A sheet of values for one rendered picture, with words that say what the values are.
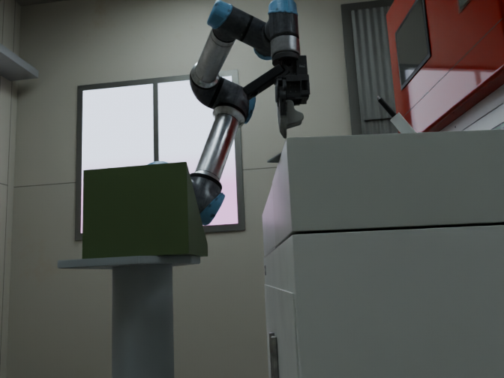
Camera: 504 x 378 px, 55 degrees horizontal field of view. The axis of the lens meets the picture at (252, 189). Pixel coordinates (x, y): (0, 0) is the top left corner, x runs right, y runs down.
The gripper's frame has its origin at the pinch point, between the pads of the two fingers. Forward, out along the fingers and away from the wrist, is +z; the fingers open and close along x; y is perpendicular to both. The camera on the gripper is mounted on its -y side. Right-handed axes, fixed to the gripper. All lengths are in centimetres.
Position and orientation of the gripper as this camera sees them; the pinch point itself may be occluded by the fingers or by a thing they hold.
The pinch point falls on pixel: (282, 133)
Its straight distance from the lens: 122.6
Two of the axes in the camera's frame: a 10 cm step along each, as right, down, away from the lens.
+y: 10.0, -0.4, 0.3
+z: 0.5, 9.8, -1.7
